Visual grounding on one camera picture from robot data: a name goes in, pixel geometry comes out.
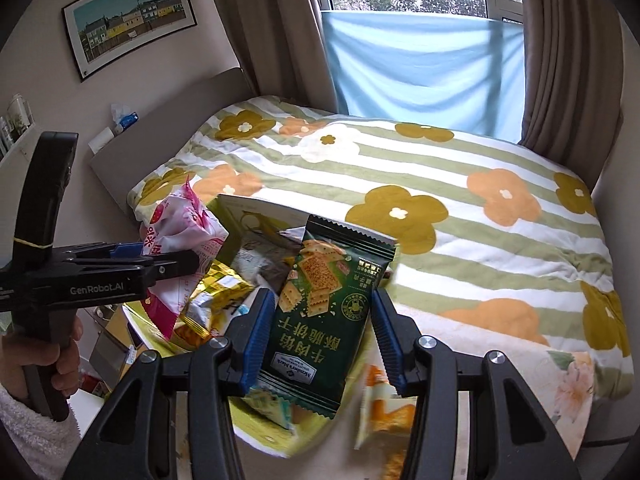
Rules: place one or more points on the white text snack bag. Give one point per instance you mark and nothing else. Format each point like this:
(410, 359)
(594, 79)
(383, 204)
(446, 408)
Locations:
(267, 261)

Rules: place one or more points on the blue window cloth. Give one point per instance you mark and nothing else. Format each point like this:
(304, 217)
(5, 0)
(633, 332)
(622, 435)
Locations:
(450, 71)

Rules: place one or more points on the blue white bottle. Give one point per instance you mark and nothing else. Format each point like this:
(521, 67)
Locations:
(125, 122)

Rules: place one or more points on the brown curtain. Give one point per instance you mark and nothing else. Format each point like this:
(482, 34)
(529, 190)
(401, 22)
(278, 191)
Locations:
(279, 45)
(574, 75)

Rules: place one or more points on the brown right curtain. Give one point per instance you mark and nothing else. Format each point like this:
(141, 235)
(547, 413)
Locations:
(574, 75)

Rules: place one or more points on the orange chips snack bag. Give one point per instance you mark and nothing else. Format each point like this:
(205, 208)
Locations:
(385, 422)

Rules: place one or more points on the floral beige tray cloth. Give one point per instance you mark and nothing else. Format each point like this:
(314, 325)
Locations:
(562, 381)

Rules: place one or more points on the pink white snack bag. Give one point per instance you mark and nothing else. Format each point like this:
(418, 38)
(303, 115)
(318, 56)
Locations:
(181, 225)

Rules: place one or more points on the yellow gold snack bag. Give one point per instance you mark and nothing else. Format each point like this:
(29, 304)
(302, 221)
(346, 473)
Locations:
(216, 299)

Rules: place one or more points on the brown left curtain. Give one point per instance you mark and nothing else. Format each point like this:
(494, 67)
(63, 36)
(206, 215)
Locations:
(279, 45)

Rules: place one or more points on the grey bed headboard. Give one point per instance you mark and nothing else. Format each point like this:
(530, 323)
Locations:
(159, 135)

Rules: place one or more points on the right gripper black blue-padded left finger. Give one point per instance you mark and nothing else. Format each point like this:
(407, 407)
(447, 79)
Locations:
(135, 433)

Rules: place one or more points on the dark green cracker bag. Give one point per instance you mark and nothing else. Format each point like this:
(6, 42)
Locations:
(321, 313)

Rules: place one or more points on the green cardboard box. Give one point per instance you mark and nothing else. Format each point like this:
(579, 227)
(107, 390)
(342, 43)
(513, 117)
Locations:
(135, 330)

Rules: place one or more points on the white fluffy sleeve forearm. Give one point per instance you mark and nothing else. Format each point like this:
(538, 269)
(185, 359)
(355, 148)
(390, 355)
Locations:
(46, 445)

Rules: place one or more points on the blue white snack bag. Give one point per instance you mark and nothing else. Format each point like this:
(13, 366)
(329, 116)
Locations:
(271, 406)

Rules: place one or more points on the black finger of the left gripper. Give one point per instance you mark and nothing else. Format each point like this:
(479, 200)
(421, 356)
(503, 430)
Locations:
(169, 266)

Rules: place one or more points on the framed town picture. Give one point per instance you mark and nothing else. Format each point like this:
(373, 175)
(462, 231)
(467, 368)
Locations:
(101, 32)

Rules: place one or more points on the person left hand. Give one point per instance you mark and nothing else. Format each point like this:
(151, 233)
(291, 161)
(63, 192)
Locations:
(18, 352)

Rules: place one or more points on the flower striped bed quilt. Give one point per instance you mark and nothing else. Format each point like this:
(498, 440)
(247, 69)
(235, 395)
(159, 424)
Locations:
(489, 233)

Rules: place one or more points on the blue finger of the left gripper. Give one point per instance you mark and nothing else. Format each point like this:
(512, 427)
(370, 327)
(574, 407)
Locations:
(127, 250)

